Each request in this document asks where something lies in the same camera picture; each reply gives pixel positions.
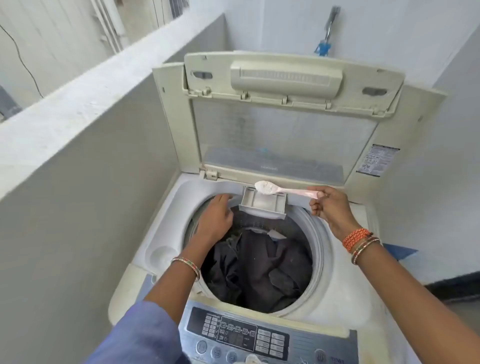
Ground washing machine lid with window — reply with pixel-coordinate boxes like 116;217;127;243
151;51;449;205

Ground pink plastic spoon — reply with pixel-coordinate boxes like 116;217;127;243
254;180;320;200

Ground cream and blue washing machine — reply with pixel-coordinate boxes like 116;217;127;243
107;51;449;364

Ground white detergent drawer tray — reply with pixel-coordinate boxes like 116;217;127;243
238;185;290;221

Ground black framed glass door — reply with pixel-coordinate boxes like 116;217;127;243
425;269;480;305

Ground metal wall tap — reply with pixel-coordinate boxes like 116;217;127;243
323;5;342;44

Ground white instruction sticker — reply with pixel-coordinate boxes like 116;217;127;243
356;143;401;178

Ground white drain pipes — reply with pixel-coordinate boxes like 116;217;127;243
89;0;127;53

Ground person's right forearm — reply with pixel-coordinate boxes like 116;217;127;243
352;239;480;364

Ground thin beaded bangle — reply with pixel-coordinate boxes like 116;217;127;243
170;256;201;282
350;236;382;266

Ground dark grey garment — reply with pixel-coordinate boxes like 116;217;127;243
202;228;314;314

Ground person's left hand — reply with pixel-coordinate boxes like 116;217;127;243
194;193;235;248

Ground blue tiled narrow window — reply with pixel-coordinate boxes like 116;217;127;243
149;0;190;29

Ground person's right hand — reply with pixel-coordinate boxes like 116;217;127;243
306;185;363;243

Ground orange braided bracelet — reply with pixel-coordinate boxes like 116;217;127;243
341;227;373;253

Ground person's left forearm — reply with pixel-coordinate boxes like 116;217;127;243
144;239;211;325

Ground thin black wire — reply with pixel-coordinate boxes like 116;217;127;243
0;24;45;99

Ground lavender blue tunic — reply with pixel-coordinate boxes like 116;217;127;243
86;301;192;364

